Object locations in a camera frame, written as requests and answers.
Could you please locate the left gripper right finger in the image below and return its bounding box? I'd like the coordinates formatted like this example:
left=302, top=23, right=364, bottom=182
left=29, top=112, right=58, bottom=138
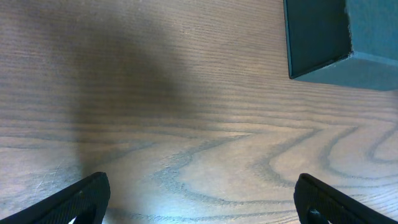
left=294, top=173, right=397, bottom=224

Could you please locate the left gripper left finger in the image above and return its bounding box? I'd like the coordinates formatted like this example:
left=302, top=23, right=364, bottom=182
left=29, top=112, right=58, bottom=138
left=1, top=172, right=111, bottom=224

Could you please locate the dark green box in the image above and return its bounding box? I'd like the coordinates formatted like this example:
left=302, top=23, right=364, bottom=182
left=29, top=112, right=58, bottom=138
left=283, top=0, right=397, bottom=91

